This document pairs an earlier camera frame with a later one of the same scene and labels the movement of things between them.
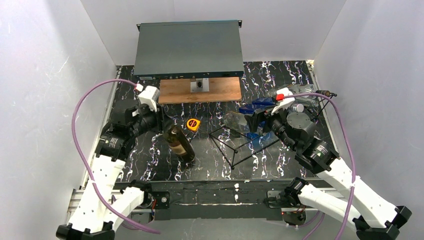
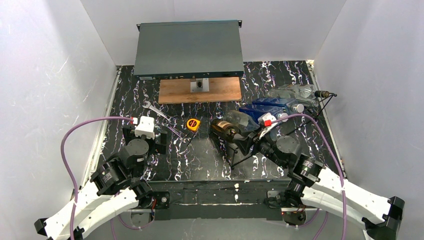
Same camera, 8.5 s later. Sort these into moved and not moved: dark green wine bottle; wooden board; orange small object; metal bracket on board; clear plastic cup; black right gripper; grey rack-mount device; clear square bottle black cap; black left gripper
Moved: black right gripper; black left gripper; dark green wine bottle
Not moved: clear plastic cup; orange small object; clear square bottle black cap; grey rack-mount device; metal bracket on board; wooden board
